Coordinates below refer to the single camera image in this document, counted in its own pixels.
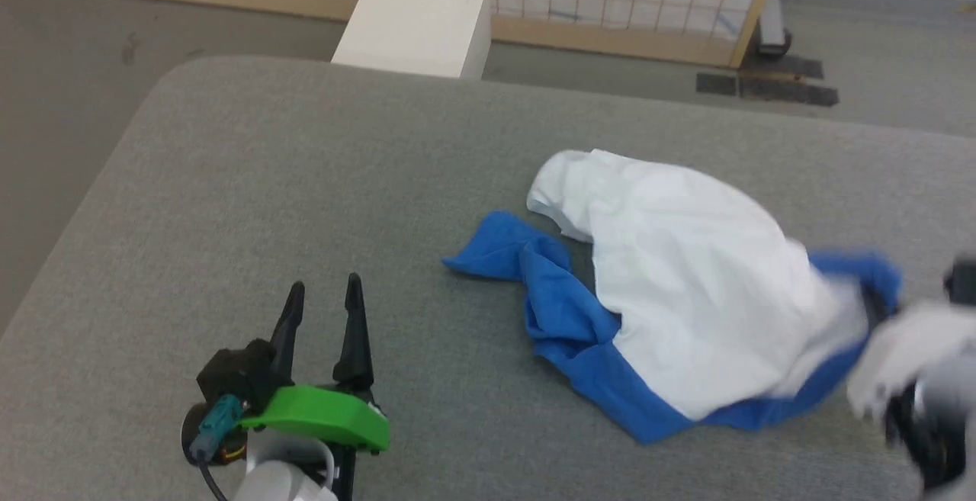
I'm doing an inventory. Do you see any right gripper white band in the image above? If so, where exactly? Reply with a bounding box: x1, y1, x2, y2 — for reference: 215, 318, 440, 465
845, 301, 976, 422

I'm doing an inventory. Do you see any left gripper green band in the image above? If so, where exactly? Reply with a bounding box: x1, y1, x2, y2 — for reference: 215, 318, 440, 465
238, 272, 391, 458

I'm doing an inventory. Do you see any white and blue shirt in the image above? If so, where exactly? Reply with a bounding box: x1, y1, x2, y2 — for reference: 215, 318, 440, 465
442, 149, 904, 445

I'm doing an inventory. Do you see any black floor mat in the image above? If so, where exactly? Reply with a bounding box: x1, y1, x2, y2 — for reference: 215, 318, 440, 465
695, 55, 840, 108

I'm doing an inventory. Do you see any white box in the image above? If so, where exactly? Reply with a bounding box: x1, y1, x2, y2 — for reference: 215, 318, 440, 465
331, 0, 493, 80

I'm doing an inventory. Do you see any grey cart leg with wheel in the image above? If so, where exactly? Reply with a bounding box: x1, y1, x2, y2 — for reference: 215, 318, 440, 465
755, 0, 801, 59

